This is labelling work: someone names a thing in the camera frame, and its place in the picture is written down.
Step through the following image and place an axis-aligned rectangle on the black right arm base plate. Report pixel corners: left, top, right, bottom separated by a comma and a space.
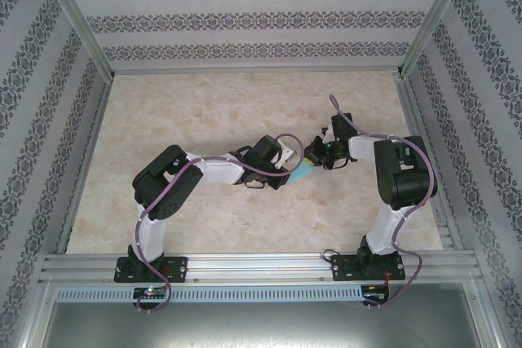
332, 253, 407, 283

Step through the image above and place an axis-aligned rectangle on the aluminium side rail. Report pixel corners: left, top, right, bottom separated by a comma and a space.
394, 74, 464, 251
56, 78, 114, 254

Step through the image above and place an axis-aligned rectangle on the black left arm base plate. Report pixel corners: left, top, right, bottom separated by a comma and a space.
115, 256, 189, 284

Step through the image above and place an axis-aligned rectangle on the aluminium frame post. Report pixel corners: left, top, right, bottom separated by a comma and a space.
34, 0, 117, 80
395, 0, 478, 78

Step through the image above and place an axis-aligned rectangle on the turquoise cloth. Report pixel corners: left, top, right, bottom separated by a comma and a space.
285, 162, 317, 187

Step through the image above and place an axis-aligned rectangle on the grey metal tray panel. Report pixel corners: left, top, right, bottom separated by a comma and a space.
40, 302, 503, 348

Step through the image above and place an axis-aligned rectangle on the slotted grey cable duct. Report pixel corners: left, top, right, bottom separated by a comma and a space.
55, 284, 365, 303

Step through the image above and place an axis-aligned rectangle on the aluminium mounting rail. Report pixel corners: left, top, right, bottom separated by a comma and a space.
38, 252, 482, 284

